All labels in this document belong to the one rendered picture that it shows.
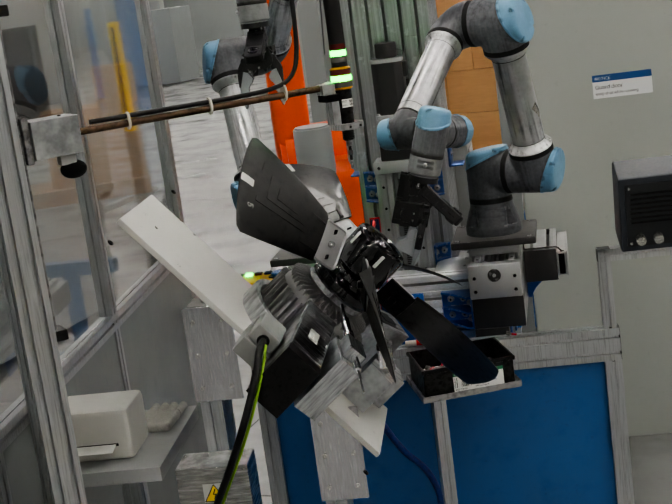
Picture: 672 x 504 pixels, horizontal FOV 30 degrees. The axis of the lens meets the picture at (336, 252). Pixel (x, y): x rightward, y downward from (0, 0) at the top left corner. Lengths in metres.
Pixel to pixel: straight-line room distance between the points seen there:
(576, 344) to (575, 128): 1.49
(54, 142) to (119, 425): 0.62
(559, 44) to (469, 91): 6.33
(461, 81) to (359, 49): 7.23
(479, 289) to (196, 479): 1.03
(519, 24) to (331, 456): 1.17
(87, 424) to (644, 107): 2.49
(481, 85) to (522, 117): 7.45
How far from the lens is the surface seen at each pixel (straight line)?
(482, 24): 3.13
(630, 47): 4.43
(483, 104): 10.70
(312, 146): 6.47
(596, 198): 4.48
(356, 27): 3.52
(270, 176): 2.44
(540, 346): 3.08
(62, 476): 2.45
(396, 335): 2.76
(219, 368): 2.58
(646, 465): 4.49
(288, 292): 2.54
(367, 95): 3.53
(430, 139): 2.78
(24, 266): 2.34
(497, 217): 3.36
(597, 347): 3.09
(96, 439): 2.64
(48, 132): 2.34
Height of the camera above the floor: 1.76
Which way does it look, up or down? 12 degrees down
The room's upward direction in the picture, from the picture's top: 8 degrees counter-clockwise
